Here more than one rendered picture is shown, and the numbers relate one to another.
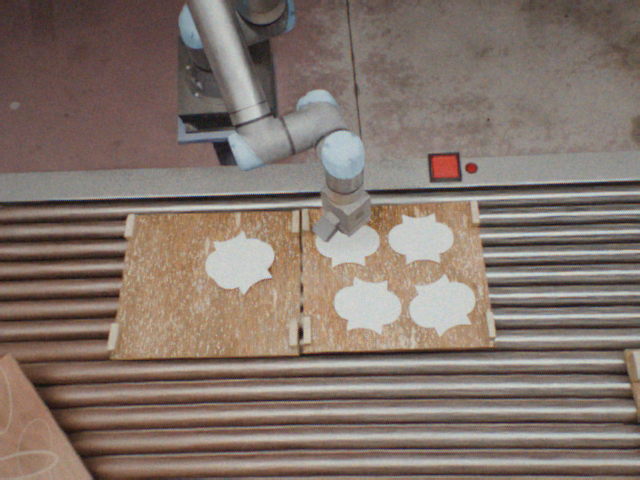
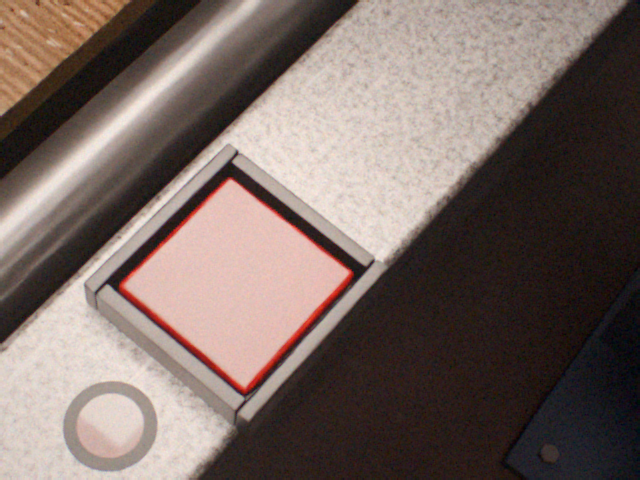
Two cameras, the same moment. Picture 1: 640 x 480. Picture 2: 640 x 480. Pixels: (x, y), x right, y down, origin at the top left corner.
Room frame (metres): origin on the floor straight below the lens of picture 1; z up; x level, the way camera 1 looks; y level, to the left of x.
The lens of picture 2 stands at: (0.91, -0.49, 1.34)
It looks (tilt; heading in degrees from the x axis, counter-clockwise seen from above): 63 degrees down; 112
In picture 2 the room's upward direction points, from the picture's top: 12 degrees clockwise
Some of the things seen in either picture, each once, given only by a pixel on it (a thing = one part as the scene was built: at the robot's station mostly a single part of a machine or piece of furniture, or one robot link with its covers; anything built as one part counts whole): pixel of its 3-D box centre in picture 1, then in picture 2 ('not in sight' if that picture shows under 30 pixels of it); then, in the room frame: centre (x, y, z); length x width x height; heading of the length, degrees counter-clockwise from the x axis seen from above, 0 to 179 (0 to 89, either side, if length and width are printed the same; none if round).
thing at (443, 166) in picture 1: (444, 167); (237, 286); (0.82, -0.32, 0.92); 0.06 x 0.06 x 0.01; 83
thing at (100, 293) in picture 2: (444, 167); (237, 284); (0.82, -0.32, 0.92); 0.08 x 0.08 x 0.02; 83
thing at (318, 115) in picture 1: (315, 125); not in sight; (0.74, -0.02, 1.29); 0.11 x 0.11 x 0.08; 14
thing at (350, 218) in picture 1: (336, 209); not in sight; (0.63, -0.04, 1.13); 0.12 x 0.09 x 0.16; 125
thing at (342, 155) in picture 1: (343, 161); not in sight; (0.65, -0.06, 1.29); 0.09 x 0.08 x 0.11; 14
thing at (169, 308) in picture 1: (211, 281); not in sight; (0.60, 0.26, 0.93); 0.41 x 0.35 x 0.02; 83
